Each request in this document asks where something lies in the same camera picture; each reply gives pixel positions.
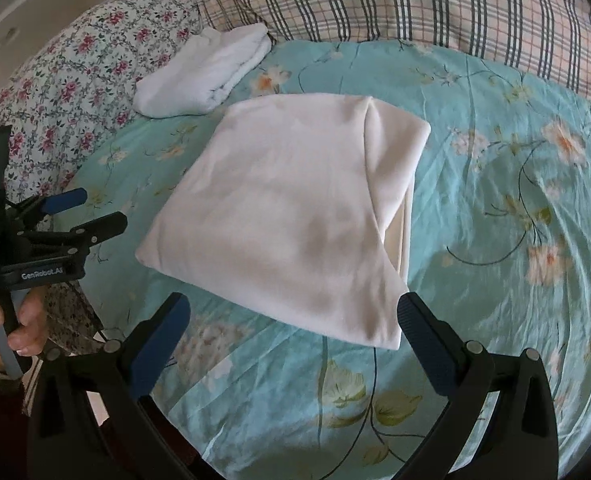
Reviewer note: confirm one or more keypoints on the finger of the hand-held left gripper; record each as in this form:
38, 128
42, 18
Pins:
68, 199
103, 226

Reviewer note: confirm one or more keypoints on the person's left hand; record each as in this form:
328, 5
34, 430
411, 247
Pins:
28, 327

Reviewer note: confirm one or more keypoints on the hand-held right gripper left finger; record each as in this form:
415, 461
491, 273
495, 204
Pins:
161, 342

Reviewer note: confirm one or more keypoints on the folded white cloth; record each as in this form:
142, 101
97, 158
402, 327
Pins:
210, 67

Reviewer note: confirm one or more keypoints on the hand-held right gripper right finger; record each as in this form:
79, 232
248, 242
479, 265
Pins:
425, 342

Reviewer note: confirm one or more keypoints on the plaid pillow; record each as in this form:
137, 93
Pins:
425, 5

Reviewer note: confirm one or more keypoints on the cream garment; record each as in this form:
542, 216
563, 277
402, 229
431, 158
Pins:
285, 210

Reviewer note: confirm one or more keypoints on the teal floral bed sheet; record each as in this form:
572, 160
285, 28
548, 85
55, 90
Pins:
500, 220

